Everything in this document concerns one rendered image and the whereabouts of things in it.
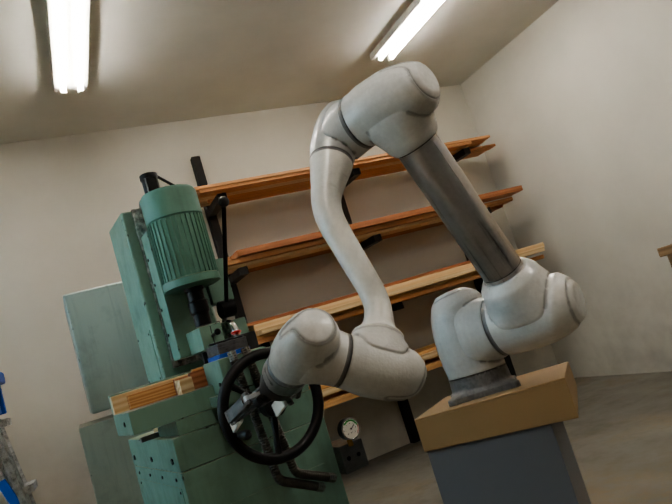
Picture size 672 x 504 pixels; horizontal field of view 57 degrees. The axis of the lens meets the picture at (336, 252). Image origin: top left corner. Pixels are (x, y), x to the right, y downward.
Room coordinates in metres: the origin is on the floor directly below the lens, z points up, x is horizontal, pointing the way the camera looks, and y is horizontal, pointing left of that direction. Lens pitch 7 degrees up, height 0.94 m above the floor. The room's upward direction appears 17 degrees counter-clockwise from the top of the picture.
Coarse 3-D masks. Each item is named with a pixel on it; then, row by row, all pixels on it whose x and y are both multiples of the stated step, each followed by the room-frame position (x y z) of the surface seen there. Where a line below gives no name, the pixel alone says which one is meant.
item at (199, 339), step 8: (200, 328) 1.81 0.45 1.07; (208, 328) 1.83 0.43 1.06; (192, 336) 1.88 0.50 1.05; (200, 336) 1.81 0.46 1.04; (208, 336) 1.82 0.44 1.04; (216, 336) 1.84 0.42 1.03; (192, 344) 1.89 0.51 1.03; (200, 344) 1.83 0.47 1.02; (208, 344) 1.82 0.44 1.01; (192, 352) 1.91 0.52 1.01; (200, 352) 1.88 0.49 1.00
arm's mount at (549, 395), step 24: (528, 384) 1.50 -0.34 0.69; (552, 384) 1.42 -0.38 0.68; (576, 384) 1.75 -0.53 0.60; (432, 408) 1.66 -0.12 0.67; (456, 408) 1.50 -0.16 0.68; (480, 408) 1.48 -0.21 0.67; (504, 408) 1.46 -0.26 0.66; (528, 408) 1.44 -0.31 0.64; (552, 408) 1.43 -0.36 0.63; (576, 408) 1.44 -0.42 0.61; (432, 432) 1.52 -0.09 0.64; (456, 432) 1.50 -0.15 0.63; (480, 432) 1.49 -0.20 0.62; (504, 432) 1.47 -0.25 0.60
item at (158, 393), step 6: (168, 384) 1.78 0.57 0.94; (150, 390) 1.75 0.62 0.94; (156, 390) 1.76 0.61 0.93; (162, 390) 1.77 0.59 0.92; (168, 390) 1.78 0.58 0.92; (174, 390) 1.79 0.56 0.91; (126, 396) 1.73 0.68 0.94; (132, 396) 1.73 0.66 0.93; (138, 396) 1.73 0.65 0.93; (144, 396) 1.74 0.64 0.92; (150, 396) 1.75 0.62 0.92; (156, 396) 1.76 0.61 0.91; (162, 396) 1.77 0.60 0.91; (168, 396) 1.78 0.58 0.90; (132, 402) 1.72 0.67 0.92; (138, 402) 1.73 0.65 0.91; (144, 402) 1.74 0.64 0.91; (150, 402) 1.75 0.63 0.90; (132, 408) 1.72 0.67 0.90
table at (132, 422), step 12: (180, 396) 1.64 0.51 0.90; (192, 396) 1.66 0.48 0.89; (204, 396) 1.68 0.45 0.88; (216, 396) 1.63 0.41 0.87; (240, 396) 1.63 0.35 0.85; (144, 408) 1.59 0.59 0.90; (156, 408) 1.61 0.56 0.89; (168, 408) 1.62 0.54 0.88; (180, 408) 1.64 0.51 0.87; (192, 408) 1.65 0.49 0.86; (204, 408) 1.67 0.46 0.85; (120, 420) 1.67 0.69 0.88; (132, 420) 1.57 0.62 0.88; (144, 420) 1.59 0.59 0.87; (156, 420) 1.60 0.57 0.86; (168, 420) 1.62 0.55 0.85; (120, 432) 1.70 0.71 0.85; (132, 432) 1.57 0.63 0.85
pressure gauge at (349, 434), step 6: (342, 420) 1.83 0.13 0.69; (348, 420) 1.82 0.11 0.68; (354, 420) 1.83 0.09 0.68; (342, 426) 1.80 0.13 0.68; (348, 426) 1.82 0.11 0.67; (354, 426) 1.83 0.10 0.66; (342, 432) 1.80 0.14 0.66; (348, 432) 1.82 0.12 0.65; (354, 432) 1.83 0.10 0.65; (342, 438) 1.83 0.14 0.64; (348, 438) 1.81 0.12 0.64; (354, 438) 1.82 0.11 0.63; (348, 444) 1.84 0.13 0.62
